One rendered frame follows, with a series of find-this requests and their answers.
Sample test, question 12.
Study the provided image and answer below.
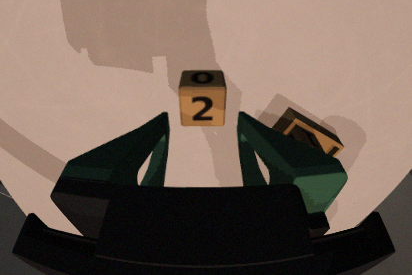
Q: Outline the tan wooden cube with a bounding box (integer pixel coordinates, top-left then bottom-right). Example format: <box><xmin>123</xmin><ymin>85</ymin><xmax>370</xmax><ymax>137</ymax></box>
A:
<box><xmin>287</xmin><ymin>124</ymin><xmax>325</xmax><ymax>153</ymax></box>
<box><xmin>178</xmin><ymin>70</ymin><xmax>227</xmax><ymax>126</ymax></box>

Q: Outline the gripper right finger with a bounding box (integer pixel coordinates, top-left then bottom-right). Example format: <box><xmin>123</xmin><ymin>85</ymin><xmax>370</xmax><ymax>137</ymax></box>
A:
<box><xmin>237</xmin><ymin>111</ymin><xmax>348</xmax><ymax>215</ymax></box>

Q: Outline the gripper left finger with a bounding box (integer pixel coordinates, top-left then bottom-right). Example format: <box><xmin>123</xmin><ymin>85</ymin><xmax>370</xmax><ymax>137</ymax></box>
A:
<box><xmin>59</xmin><ymin>112</ymin><xmax>170</xmax><ymax>186</ymax></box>

